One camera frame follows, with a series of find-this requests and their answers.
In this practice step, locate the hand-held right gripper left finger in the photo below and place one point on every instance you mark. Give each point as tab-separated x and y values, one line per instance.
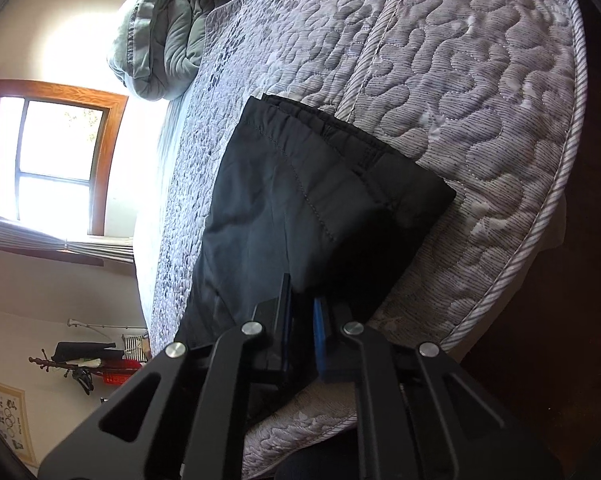
286	330

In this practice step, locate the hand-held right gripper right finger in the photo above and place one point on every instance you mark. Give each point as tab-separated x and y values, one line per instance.
323	345

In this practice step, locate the black pants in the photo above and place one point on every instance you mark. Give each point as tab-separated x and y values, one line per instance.
280	200

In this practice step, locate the striped bag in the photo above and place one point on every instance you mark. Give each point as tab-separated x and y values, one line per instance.
133	347

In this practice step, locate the red bag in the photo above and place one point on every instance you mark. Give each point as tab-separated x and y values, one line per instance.
120	372

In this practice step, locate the black hanging garment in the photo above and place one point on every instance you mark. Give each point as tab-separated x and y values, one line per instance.
80	347

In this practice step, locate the grey curtain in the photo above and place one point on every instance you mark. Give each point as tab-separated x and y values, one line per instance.
95	250

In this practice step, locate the black clothes hanger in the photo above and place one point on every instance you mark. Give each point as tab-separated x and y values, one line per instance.
83	377

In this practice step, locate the thin white pole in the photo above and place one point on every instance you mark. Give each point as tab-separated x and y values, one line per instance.
71	321

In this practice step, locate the wooden coat rack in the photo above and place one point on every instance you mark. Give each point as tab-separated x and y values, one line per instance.
45	361

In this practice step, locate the grey quilted bedspread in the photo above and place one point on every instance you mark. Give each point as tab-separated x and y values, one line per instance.
455	85

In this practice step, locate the wooden framed window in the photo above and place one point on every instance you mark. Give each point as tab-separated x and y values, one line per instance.
55	135

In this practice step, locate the grey-green folded comforter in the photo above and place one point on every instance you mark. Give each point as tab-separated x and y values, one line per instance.
155	35

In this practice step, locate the framed wall poster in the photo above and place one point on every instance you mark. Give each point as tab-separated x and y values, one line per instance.
8	415

